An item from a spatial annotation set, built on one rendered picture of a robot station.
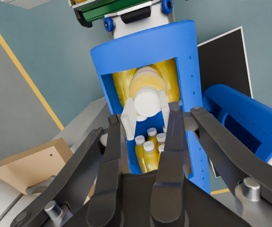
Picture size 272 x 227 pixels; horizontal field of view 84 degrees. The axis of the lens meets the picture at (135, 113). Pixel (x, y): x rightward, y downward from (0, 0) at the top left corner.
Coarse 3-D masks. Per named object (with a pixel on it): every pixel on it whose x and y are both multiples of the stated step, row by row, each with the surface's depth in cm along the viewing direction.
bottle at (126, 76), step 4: (136, 68) 43; (120, 72) 43; (124, 72) 42; (128, 72) 42; (132, 72) 42; (120, 76) 44; (124, 76) 43; (128, 76) 43; (132, 76) 43; (120, 80) 46; (124, 80) 44; (128, 80) 43; (124, 84) 44; (128, 84) 44; (124, 88) 45; (128, 88) 44; (124, 92) 46; (128, 92) 45; (128, 96) 46
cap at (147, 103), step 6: (144, 90) 21; (150, 90) 21; (138, 96) 21; (144, 96) 21; (150, 96) 21; (156, 96) 21; (138, 102) 21; (144, 102) 21; (150, 102) 21; (156, 102) 21; (138, 108) 22; (144, 108) 22; (150, 108) 21; (156, 108) 21; (144, 114) 22; (150, 114) 22
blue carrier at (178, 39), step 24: (168, 24) 30; (192, 24) 33; (96, 48) 34; (120, 48) 31; (144, 48) 30; (168, 48) 31; (192, 48) 34; (192, 72) 35; (192, 96) 37; (144, 120) 65; (192, 144) 41; (192, 168) 44
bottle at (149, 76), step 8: (152, 64) 34; (136, 72) 30; (144, 72) 26; (152, 72) 26; (160, 72) 32; (136, 80) 24; (144, 80) 23; (152, 80) 23; (160, 80) 24; (136, 88) 23; (144, 88) 22; (152, 88) 22; (160, 88) 23
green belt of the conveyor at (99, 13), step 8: (112, 0) 55; (120, 0) 55; (128, 0) 55; (136, 0) 55; (144, 0) 56; (152, 0) 56; (88, 8) 57; (96, 8) 57; (104, 8) 56; (112, 8) 56; (120, 8) 57; (128, 8) 57; (88, 16) 58; (96, 16) 58
